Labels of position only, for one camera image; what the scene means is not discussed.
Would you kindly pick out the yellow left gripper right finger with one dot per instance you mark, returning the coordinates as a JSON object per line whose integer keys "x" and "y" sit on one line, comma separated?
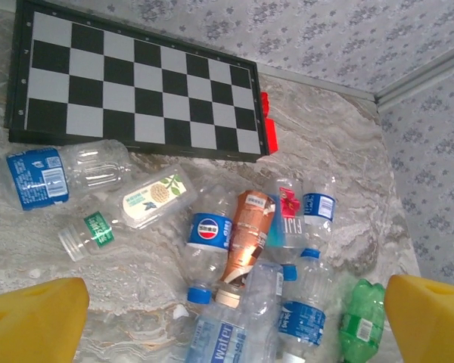
{"x": 435, "y": 325}

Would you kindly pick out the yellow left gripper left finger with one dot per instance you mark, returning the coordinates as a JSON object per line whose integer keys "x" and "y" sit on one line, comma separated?
{"x": 34, "y": 321}

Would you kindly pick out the green bottle yellow cap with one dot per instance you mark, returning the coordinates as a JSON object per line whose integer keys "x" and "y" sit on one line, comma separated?
{"x": 361, "y": 321}

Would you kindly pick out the small clear bottle green label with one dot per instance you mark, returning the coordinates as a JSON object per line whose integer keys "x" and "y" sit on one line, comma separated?
{"x": 98, "y": 228}

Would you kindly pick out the white-capped clear bottle blue label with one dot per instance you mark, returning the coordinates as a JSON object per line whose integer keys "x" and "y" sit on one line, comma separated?
{"x": 302, "y": 321}

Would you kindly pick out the ribbed clear bottle blue label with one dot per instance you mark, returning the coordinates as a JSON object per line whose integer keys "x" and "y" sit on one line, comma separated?
{"x": 38, "y": 177}

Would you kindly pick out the blue-capped clear bottle blue label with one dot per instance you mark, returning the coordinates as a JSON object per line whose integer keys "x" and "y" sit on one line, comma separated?
{"x": 319, "y": 206}

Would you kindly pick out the clear bottle cream flower label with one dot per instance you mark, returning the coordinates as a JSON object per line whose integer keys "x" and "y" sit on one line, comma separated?
{"x": 151, "y": 198}

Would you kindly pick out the tall clear bottle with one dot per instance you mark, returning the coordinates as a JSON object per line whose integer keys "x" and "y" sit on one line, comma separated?
{"x": 263, "y": 295}

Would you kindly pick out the clear Fiji water bottle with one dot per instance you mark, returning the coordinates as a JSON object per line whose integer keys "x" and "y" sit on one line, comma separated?
{"x": 289, "y": 223}

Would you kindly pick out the clear bottle blue water label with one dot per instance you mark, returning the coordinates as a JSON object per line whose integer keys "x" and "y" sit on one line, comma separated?
{"x": 219, "y": 336}

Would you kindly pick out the clear bottle Pepsi label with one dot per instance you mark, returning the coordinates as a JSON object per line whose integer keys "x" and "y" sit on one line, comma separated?
{"x": 210, "y": 230}

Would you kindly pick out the brown coffee drink bottle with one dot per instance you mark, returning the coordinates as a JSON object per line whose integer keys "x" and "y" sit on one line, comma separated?
{"x": 249, "y": 227}

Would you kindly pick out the small white scrap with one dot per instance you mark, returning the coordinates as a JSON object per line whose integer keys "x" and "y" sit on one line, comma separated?
{"x": 179, "y": 311}

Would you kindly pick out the black grey folding chessboard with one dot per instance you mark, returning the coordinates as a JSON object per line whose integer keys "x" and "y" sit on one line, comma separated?
{"x": 136, "y": 94}

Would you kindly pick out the red toy block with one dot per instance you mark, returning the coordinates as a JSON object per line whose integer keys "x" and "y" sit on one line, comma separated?
{"x": 271, "y": 136}
{"x": 264, "y": 105}

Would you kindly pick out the aluminium wall edge rail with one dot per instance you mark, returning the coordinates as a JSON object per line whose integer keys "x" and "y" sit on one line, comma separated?
{"x": 318, "y": 81}

